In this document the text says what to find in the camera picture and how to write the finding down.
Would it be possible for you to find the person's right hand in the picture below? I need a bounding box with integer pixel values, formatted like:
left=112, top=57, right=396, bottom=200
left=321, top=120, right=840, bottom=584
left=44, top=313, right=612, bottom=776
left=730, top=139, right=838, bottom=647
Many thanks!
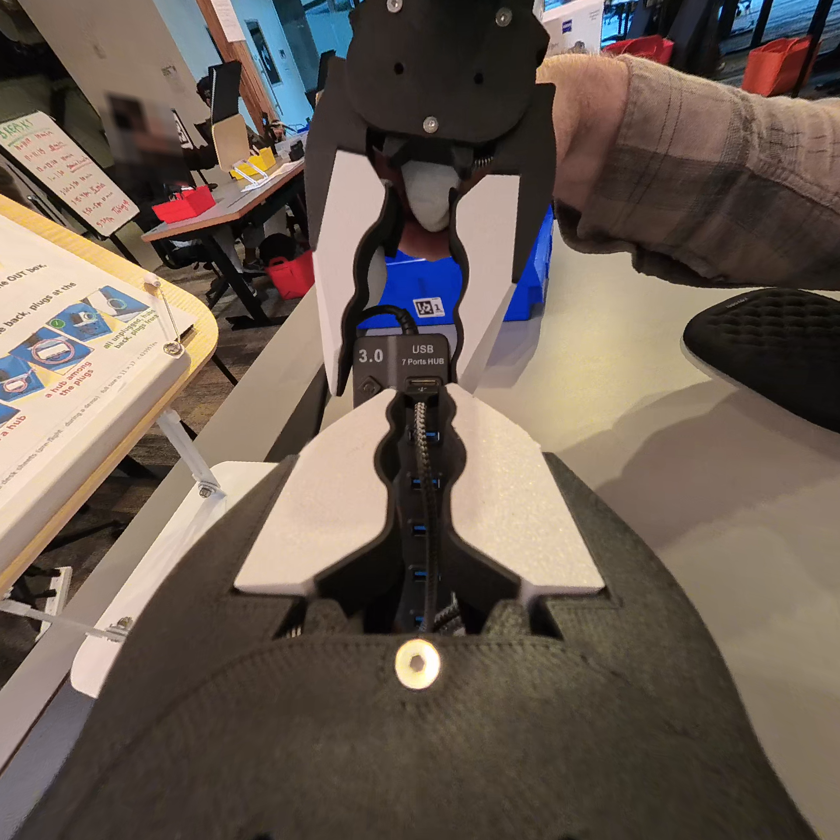
left=539, top=53, right=631, bottom=211

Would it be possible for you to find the black hub power cable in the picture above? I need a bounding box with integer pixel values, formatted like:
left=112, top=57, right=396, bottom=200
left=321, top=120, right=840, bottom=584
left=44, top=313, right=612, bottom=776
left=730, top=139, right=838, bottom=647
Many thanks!
left=352, top=302, right=424, bottom=337

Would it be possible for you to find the black mesh pad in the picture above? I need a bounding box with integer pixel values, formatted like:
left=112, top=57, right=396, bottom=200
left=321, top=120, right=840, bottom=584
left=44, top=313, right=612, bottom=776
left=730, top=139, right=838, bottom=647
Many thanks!
left=683, top=289, right=840, bottom=434

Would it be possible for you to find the black usb hub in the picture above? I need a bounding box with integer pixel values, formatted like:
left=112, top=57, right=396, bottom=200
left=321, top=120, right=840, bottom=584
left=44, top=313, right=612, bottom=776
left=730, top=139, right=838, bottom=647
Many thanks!
left=350, top=329, right=454, bottom=634

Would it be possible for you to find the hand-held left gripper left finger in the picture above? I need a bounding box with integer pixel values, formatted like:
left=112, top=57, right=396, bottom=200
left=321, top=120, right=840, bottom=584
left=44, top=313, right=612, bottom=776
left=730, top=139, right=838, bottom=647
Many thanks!
left=234, top=390, right=401, bottom=615

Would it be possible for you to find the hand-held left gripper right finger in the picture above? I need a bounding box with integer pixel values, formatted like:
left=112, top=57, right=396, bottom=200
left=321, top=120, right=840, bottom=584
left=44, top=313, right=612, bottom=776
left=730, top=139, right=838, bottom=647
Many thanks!
left=444, top=388, right=609, bottom=611

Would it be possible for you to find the blue storage bin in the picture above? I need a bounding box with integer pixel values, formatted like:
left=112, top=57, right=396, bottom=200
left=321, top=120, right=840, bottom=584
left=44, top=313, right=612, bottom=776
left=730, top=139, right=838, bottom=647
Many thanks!
left=361, top=217, right=552, bottom=329

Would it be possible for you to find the red storage bin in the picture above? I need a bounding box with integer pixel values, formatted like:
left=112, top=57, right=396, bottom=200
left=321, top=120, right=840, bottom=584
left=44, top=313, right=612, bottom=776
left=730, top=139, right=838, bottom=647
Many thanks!
left=269, top=252, right=316, bottom=300
left=742, top=37, right=815, bottom=95
left=604, top=36, right=677, bottom=60
left=151, top=184, right=217, bottom=224

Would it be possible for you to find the instruction sheet wooden board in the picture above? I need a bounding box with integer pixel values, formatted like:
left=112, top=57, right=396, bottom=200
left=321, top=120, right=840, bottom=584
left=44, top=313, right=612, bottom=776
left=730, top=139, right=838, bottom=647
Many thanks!
left=0, top=197, right=220, bottom=592

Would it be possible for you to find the braided usb cable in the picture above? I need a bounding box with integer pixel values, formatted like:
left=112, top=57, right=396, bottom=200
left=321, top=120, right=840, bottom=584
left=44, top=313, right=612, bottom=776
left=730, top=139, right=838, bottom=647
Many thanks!
left=410, top=381, right=460, bottom=634

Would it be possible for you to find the handwritten whiteboard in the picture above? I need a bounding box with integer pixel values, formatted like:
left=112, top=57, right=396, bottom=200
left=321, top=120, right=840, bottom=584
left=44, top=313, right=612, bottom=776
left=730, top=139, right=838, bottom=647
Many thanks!
left=0, top=112, right=139, bottom=237

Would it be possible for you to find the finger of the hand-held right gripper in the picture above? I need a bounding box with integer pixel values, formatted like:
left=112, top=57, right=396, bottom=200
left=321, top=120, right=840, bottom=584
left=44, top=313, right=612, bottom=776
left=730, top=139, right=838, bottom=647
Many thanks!
left=319, top=147, right=401, bottom=395
left=449, top=168, right=523, bottom=384

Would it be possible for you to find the grey work table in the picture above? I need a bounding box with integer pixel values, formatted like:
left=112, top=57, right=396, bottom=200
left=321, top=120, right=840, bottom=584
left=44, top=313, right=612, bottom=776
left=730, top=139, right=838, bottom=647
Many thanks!
left=145, top=158, right=309, bottom=316

